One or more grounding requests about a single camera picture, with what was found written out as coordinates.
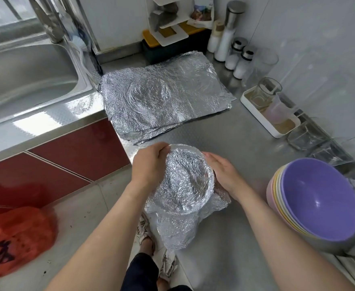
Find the small white tan-capped bottle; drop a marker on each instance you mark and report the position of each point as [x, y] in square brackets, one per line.
[214, 40]

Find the red plastic bag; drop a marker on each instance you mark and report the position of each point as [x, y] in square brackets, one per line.
[17, 239]

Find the person's right forearm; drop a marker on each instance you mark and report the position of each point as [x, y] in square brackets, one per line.
[293, 245]

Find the white corner shelf rack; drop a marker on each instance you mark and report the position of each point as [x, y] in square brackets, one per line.
[168, 21]

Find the person's left forearm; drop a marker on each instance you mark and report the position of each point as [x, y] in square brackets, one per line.
[92, 245]

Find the stack of aluminium foil sheets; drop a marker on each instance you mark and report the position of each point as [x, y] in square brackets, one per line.
[165, 91]

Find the person's right white shoe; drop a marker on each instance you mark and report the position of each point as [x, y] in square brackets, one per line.
[168, 263]

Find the metal window railing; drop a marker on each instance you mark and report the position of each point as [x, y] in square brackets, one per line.
[1, 9]

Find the white shaker with black lid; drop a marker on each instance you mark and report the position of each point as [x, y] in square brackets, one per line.
[233, 58]
[242, 68]

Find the person's left hand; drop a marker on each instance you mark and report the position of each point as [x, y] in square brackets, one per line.
[148, 168]

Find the red kitchen cabinet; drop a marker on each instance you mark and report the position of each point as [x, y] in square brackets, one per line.
[86, 151]

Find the foil-covered bowl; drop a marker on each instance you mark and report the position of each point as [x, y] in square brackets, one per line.
[186, 178]

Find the pink bowl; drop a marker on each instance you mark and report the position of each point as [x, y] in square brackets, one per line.
[272, 200]

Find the steel faucet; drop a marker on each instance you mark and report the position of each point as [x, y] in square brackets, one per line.
[47, 21]

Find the person's dark trousers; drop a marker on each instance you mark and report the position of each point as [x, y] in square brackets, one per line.
[141, 274]

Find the colourful snack packet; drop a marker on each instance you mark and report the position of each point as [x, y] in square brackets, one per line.
[202, 9]

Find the stainless steel sink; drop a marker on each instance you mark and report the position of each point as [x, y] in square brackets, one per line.
[26, 75]

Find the person's white shoe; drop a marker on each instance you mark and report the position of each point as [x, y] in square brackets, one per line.
[168, 263]
[145, 230]

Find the purple bowl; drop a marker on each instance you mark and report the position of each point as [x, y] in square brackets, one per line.
[323, 200]

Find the white dish brush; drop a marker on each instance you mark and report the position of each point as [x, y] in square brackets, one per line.
[83, 44]

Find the person's right hand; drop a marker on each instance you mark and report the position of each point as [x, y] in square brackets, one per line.
[226, 174]

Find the pink translucent cup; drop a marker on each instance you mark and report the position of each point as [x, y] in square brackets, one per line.
[279, 112]

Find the person's left white shoe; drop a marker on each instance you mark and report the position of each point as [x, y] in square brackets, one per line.
[145, 230]

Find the white rectangular tray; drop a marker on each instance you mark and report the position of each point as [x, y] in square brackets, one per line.
[256, 115]

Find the tall white steel-capped bottle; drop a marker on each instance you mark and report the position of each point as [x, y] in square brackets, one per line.
[226, 39]

